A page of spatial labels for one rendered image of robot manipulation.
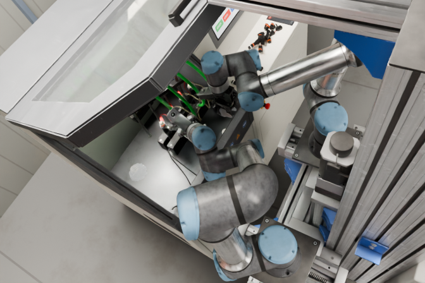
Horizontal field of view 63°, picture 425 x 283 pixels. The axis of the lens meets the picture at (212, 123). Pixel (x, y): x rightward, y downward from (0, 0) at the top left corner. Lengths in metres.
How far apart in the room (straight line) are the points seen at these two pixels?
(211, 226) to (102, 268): 2.01
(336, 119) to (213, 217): 0.71
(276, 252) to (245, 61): 0.60
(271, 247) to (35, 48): 1.20
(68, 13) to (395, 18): 1.41
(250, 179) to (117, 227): 2.06
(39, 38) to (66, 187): 1.70
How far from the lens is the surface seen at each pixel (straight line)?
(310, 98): 1.40
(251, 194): 0.76
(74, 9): 1.71
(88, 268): 2.80
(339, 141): 0.93
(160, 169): 1.82
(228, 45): 1.87
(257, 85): 1.05
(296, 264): 1.32
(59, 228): 3.01
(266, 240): 1.15
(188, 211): 0.77
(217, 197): 0.76
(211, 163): 1.15
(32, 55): 1.61
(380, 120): 0.58
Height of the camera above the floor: 2.39
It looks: 57 degrees down
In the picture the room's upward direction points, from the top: 22 degrees counter-clockwise
